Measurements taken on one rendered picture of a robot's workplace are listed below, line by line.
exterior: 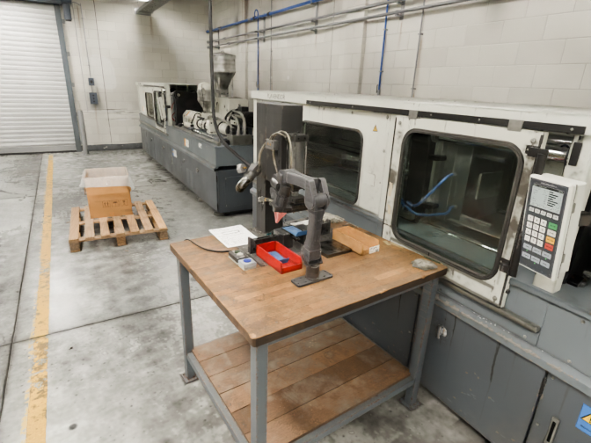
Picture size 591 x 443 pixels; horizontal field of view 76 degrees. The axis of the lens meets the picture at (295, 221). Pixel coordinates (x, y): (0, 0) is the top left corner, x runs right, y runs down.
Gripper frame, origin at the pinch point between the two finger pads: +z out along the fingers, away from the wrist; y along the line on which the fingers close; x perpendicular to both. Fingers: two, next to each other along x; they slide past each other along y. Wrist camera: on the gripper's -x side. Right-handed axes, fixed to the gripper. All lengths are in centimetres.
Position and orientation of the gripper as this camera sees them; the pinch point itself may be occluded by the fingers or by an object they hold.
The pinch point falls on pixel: (276, 221)
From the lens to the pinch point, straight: 191.0
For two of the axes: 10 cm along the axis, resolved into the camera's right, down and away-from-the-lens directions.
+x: 4.3, 4.7, -7.7
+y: -8.7, -0.2, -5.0
